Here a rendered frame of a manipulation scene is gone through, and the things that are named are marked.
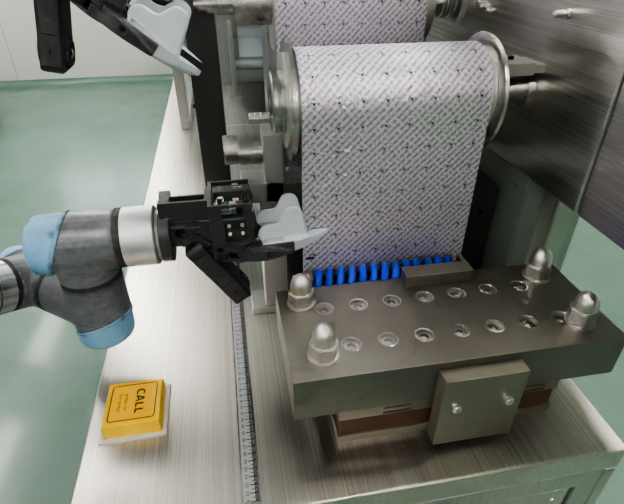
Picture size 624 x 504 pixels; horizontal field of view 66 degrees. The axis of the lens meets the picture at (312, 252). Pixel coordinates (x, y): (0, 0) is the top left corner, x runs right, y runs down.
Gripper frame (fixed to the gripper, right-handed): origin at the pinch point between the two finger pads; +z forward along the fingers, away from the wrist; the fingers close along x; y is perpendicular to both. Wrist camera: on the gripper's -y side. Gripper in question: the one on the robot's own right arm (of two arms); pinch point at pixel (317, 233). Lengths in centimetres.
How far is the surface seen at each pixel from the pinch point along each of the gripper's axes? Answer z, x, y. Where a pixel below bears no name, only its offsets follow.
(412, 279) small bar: 11.6, -6.4, -4.6
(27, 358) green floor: -99, 102, -109
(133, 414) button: -25.6, -12.1, -16.5
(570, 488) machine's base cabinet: 29.1, -25.4, -27.0
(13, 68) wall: -240, 556, -90
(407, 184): 11.9, -0.2, 6.4
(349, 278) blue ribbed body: 3.8, -3.5, -5.5
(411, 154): 11.9, -0.2, 10.5
